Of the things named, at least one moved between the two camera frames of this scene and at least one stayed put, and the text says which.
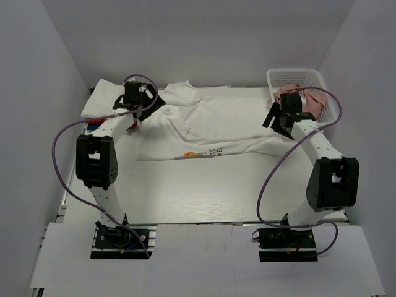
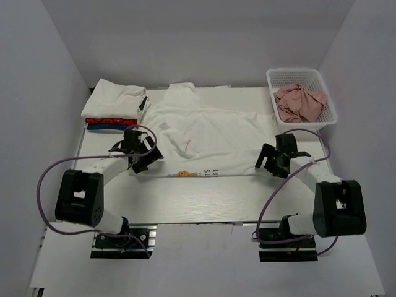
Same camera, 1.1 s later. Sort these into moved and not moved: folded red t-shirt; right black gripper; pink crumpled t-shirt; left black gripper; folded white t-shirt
Moved: left black gripper; right black gripper
Not moved: folded red t-shirt; folded white t-shirt; pink crumpled t-shirt
